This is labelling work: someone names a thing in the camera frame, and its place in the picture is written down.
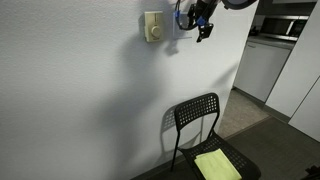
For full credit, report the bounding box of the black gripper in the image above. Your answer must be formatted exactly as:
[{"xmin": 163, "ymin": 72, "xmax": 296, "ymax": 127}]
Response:
[{"xmin": 188, "ymin": 0, "xmax": 218, "ymax": 43}]

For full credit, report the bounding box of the white kitchen base cabinet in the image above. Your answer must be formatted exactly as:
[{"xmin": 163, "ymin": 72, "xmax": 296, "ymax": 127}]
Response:
[{"xmin": 233, "ymin": 35, "xmax": 296, "ymax": 103}]

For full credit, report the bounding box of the steel microwave oven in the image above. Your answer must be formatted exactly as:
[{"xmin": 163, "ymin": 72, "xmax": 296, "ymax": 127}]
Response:
[{"xmin": 259, "ymin": 14, "xmax": 309, "ymax": 43}]

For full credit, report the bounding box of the white tall cabinet panel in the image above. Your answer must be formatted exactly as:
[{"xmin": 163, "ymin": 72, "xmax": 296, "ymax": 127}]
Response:
[{"xmin": 264, "ymin": 0, "xmax": 320, "ymax": 143}]

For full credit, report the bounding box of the yellow-green folded cloth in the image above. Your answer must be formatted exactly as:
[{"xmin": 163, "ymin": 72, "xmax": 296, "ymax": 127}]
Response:
[{"xmin": 193, "ymin": 148, "xmax": 243, "ymax": 180}]

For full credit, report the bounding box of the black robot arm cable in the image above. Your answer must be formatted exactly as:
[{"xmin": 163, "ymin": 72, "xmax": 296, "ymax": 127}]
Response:
[{"xmin": 173, "ymin": 0, "xmax": 201, "ymax": 32}]

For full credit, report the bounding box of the beige wall switch box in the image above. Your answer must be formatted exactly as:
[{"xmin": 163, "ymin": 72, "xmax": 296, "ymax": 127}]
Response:
[{"xmin": 143, "ymin": 10, "xmax": 164, "ymax": 43}]

